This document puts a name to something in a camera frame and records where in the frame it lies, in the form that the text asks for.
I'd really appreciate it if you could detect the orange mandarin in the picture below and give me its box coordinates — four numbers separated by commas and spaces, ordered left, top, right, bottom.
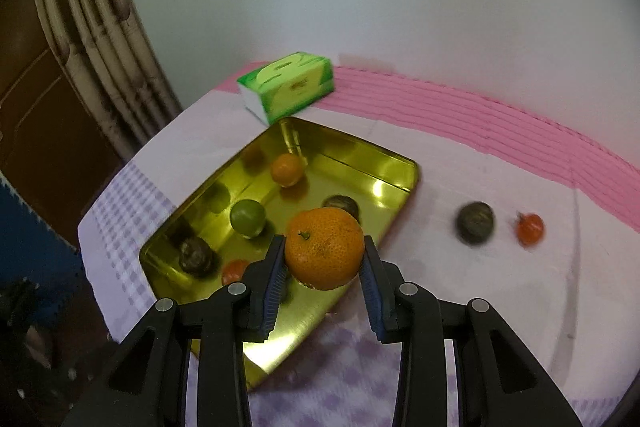
284, 207, 364, 291

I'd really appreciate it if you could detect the pink purple checkered tablecloth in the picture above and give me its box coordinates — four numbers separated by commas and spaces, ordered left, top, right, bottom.
78, 67, 639, 426

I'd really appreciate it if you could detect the blue object at floor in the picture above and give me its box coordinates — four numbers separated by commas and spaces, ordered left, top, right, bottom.
1, 176, 84, 314

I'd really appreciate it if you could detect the dark passion fruit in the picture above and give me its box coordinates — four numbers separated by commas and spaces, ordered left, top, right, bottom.
454, 200, 496, 246
322, 194, 360, 221
179, 236, 217, 277

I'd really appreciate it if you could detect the small orange in tray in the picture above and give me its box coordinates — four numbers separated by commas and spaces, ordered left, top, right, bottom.
270, 153, 305, 188

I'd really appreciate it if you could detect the red tomato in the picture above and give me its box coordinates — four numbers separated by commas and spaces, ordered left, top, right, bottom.
515, 213, 544, 247
220, 259, 250, 286

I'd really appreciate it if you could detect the gold metal tin tray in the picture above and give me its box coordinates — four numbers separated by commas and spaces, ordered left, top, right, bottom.
138, 116, 420, 390

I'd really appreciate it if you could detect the green tissue box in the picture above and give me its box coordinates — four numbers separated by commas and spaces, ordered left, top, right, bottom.
236, 52, 334, 126

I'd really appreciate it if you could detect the brown ridged door frame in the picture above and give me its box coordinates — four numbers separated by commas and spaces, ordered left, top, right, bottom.
34, 0, 182, 160

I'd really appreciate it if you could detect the green lime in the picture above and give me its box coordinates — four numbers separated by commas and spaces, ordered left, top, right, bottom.
229, 199, 267, 239

